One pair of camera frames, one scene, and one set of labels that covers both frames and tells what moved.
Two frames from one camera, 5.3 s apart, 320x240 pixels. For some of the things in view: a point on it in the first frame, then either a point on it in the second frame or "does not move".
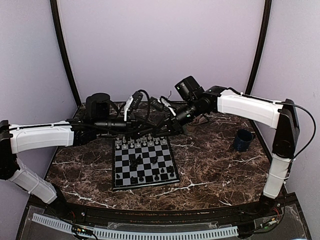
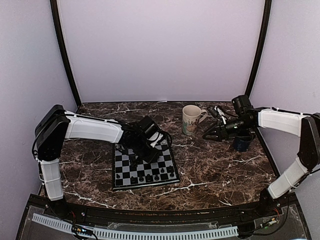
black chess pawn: x=156 y=177 does not move
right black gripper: x=173 y=125 → x=220 y=133
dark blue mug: x=242 y=141 does not move
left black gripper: x=133 y=127 → x=150 y=158
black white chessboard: x=143 y=162 does not move
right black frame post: x=267 y=17 does not move
